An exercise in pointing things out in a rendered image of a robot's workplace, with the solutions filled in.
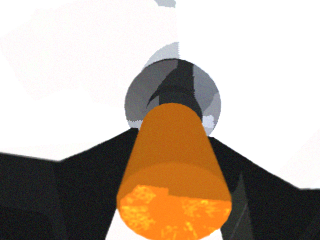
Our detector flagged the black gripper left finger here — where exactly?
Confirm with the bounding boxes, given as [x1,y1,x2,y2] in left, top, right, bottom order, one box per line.
[0,127,139,240]

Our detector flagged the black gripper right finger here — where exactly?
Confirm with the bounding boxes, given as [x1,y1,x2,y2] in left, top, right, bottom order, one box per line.
[208,136,320,240]

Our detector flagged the orange knob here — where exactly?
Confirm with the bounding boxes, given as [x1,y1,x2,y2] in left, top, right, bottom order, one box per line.
[117,103,232,240]

